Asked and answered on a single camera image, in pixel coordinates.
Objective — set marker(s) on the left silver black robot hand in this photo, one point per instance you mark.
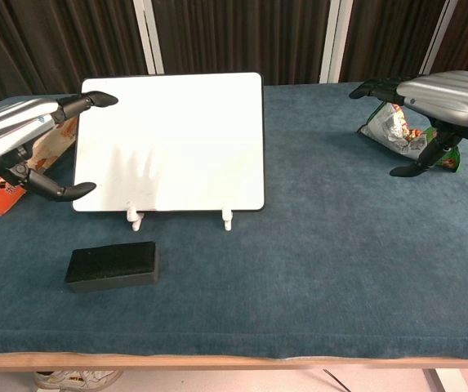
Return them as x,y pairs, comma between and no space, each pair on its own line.
9,122

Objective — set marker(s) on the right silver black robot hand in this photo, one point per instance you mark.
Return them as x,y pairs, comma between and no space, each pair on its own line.
454,98

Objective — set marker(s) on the black rectangular eraser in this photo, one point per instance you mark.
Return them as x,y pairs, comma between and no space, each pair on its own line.
111,265

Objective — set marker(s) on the white whiteboard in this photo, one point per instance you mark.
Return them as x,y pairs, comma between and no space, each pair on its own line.
176,143

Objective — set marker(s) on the crumpled green snack bag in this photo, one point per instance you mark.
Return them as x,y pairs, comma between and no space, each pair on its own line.
393,130

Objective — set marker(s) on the white plastic board stand foot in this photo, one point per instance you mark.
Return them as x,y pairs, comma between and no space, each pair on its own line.
135,220
227,220

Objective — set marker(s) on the blue felt table mat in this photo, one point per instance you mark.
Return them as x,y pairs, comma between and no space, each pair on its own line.
299,265

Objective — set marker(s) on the dark brown curtain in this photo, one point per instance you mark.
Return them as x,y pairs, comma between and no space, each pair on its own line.
225,36

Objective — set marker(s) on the white sneaker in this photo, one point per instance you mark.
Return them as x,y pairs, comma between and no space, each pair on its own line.
74,379

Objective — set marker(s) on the grey metal table leg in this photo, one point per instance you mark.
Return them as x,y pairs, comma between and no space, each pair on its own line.
434,381

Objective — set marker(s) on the white frame post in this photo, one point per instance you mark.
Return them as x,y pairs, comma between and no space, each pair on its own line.
438,36
148,36
335,41

